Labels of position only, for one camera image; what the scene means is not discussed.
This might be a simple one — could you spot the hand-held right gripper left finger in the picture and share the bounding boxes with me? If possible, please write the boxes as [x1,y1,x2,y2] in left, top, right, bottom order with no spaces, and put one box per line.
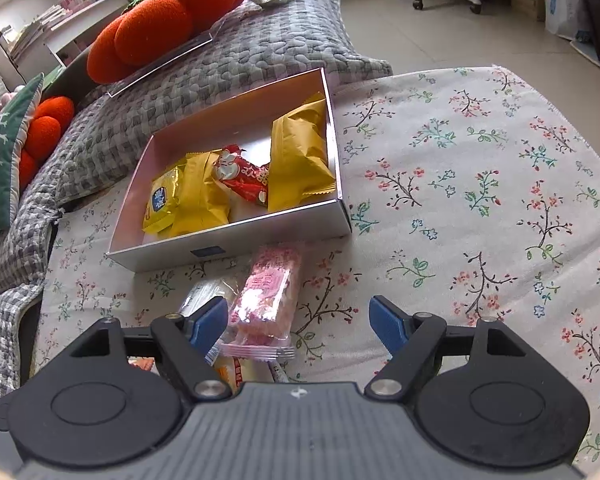
[70,297,233,402]

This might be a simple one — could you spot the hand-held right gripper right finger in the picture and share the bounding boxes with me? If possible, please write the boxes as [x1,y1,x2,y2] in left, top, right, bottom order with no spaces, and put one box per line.
[364,295,531,402]

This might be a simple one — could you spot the pink snack packet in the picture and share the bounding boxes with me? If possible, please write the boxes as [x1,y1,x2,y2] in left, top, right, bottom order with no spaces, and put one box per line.
[220,244,306,361]

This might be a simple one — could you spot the white cardboard box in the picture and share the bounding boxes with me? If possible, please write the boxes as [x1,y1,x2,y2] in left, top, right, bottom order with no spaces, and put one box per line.
[105,66,353,273]

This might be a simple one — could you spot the clear snack packet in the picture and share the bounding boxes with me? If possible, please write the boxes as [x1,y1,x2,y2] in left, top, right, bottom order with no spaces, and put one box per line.
[175,280,242,322]

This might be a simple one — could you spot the orange white snack packet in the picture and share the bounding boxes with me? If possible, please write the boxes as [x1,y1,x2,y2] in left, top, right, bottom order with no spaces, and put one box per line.
[212,355,281,393]

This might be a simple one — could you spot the plain yellow snack packet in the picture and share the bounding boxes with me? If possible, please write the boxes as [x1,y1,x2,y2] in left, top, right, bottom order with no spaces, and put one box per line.
[172,152,231,238]

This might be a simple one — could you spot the yellow snack packet blue label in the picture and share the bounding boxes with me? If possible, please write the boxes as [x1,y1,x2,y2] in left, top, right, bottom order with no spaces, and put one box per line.
[141,165,191,235]

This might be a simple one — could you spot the red snack packet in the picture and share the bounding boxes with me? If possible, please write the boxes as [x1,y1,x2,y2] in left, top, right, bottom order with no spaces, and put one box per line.
[215,144,271,206]

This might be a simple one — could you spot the floral bed sheet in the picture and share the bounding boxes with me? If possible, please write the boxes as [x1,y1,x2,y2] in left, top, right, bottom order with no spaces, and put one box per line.
[32,65,600,476]

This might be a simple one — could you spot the large yellow snack packet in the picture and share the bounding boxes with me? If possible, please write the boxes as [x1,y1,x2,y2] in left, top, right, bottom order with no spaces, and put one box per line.
[266,92,338,211]

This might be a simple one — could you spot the small orange pumpkin cushion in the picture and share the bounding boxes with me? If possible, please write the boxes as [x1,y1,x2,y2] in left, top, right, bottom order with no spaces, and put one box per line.
[17,96,76,191]

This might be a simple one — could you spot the green snowflake pillow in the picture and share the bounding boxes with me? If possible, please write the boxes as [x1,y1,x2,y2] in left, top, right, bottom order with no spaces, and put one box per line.
[0,72,46,241]

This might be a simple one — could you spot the grey quilted blanket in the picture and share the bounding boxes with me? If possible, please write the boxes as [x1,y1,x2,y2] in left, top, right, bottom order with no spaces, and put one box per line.
[0,0,393,406]

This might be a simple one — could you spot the large orange pumpkin cushion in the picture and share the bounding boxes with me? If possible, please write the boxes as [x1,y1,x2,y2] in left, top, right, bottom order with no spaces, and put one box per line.
[86,0,256,85]

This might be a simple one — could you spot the stack of magazines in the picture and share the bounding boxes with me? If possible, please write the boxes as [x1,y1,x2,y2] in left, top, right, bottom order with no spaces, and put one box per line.
[7,5,71,58]

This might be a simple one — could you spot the white paper bag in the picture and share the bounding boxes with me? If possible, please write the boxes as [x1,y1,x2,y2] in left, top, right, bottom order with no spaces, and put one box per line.
[545,0,593,43]

